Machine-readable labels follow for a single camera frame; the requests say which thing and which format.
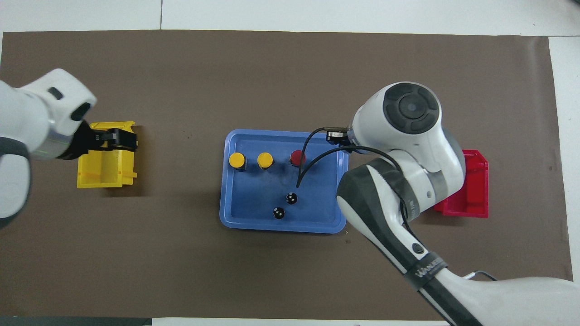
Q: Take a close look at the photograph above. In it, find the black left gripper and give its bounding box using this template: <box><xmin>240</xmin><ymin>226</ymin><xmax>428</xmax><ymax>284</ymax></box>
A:
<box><xmin>63</xmin><ymin>119</ymin><xmax>138</xmax><ymax>160</ymax></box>

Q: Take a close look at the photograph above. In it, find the red plastic bin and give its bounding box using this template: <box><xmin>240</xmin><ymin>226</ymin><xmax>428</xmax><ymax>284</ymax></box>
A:
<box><xmin>434</xmin><ymin>149</ymin><xmax>490</xmax><ymax>219</ymax></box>

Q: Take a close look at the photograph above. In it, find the brown table mat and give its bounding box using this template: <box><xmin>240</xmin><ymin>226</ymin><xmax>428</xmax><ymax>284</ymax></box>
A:
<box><xmin>0</xmin><ymin>30</ymin><xmax>576</xmax><ymax>321</ymax></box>

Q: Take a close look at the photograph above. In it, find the blue plastic tray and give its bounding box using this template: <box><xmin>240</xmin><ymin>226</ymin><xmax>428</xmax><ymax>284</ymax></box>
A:
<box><xmin>219</xmin><ymin>129</ymin><xmax>349</xmax><ymax>235</ymax></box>

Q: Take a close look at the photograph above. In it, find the yellow plastic bin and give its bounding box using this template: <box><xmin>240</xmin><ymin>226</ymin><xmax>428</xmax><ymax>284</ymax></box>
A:
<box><xmin>77</xmin><ymin>121</ymin><xmax>138</xmax><ymax>189</ymax></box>

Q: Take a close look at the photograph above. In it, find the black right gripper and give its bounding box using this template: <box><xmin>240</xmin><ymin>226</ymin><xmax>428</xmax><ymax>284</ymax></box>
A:
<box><xmin>326</xmin><ymin>128</ymin><xmax>353</xmax><ymax>146</ymax></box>

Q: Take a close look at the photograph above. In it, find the dark grey velcro strap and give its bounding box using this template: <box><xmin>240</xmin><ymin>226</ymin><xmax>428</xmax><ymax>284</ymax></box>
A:
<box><xmin>372</xmin><ymin>159</ymin><xmax>423</xmax><ymax>223</ymax></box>

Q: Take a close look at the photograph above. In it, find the thin white-tipped cable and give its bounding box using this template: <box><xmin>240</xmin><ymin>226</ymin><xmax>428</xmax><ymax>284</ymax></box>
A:
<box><xmin>462</xmin><ymin>270</ymin><xmax>498</xmax><ymax>281</ymax></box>

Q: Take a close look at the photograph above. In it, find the black printed velcro strap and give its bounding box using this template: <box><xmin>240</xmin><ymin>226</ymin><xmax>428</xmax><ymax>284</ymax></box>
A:
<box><xmin>404</xmin><ymin>254</ymin><xmax>449</xmax><ymax>290</ymax></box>

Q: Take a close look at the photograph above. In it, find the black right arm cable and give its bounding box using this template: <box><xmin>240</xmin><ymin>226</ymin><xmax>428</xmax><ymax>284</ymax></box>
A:
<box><xmin>296</xmin><ymin>127</ymin><xmax>420</xmax><ymax>254</ymax></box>

